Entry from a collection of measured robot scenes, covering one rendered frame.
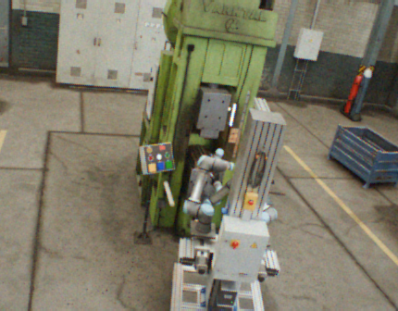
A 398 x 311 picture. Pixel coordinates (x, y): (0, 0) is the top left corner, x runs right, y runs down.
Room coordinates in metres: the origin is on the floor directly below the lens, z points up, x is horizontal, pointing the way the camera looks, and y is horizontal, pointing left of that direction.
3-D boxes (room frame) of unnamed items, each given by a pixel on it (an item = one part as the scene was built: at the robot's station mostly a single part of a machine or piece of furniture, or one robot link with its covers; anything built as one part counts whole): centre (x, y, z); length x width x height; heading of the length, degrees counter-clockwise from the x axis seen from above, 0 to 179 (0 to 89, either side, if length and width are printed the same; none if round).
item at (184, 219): (4.38, -0.05, 0.23); 0.55 x 0.37 x 0.47; 17
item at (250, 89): (4.61, -0.32, 1.15); 0.44 x 0.26 x 2.30; 17
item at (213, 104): (4.36, -0.04, 1.56); 0.42 x 0.39 x 0.40; 17
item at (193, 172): (4.38, -0.05, 0.69); 0.56 x 0.38 x 0.45; 17
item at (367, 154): (7.11, -3.02, 0.36); 1.20 x 0.80 x 0.72; 25
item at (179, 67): (4.41, 0.32, 1.15); 0.44 x 0.26 x 2.30; 17
